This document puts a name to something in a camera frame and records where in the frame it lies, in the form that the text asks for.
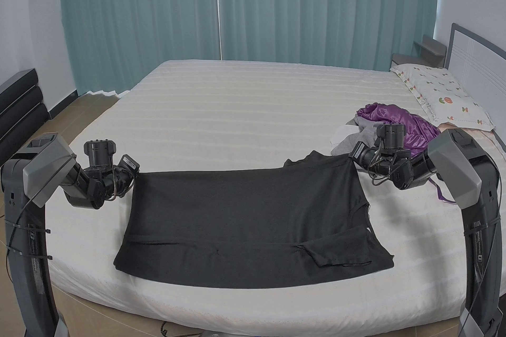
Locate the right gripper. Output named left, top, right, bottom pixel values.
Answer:
left=350, top=141, right=381, bottom=173

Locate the purple satin garment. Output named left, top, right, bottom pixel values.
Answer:
left=357, top=102, right=456, bottom=205

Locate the black T-shirt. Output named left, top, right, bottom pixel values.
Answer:
left=113, top=150, right=395, bottom=289

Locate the grey garment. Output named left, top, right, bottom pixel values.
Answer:
left=332, top=123, right=382, bottom=157

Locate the bed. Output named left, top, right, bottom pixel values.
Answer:
left=40, top=23, right=506, bottom=332

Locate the black chest of drawers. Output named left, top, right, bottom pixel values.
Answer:
left=0, top=68, right=50, bottom=156

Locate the grey bedside table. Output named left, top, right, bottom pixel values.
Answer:
left=391, top=34, right=447, bottom=69

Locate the white garment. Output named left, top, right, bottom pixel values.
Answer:
left=330, top=125, right=358, bottom=150

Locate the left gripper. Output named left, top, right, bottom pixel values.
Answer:
left=113, top=154, right=142, bottom=195

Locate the white printed pillow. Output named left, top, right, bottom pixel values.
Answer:
left=391, top=63, right=496, bottom=131

